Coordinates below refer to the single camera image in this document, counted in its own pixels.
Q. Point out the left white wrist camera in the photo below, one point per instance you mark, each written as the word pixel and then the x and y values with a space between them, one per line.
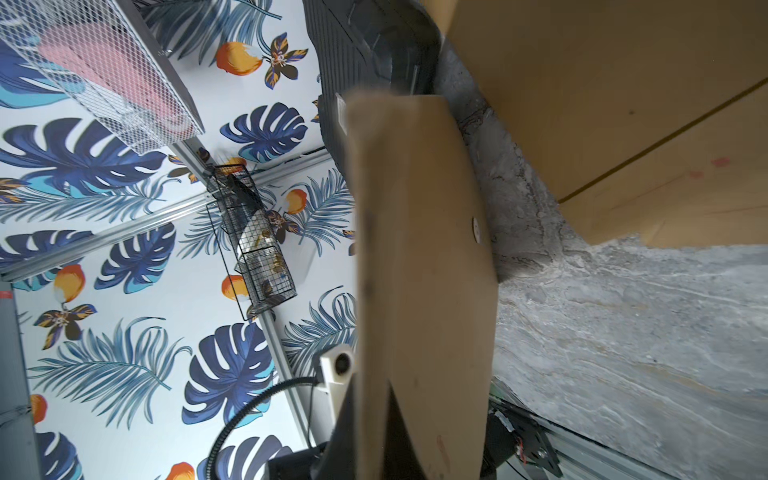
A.
pixel 337 367

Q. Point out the pink triangular power strip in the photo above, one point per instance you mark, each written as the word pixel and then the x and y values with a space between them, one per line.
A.
pixel 110 58

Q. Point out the black wire basket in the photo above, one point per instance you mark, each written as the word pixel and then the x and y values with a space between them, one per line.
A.
pixel 258 256

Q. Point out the brown kraft file bag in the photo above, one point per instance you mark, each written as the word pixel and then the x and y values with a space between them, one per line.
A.
pixel 583 86
pixel 427 288
pixel 706 187

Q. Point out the black plastic tool case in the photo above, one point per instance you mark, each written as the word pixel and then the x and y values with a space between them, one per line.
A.
pixel 376 44

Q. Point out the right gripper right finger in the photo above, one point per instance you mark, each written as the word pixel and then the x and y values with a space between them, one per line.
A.
pixel 400 460

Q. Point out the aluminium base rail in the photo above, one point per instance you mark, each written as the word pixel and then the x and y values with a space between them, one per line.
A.
pixel 520 444

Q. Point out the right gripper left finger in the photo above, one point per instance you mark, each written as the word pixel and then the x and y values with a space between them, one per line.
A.
pixel 338 461

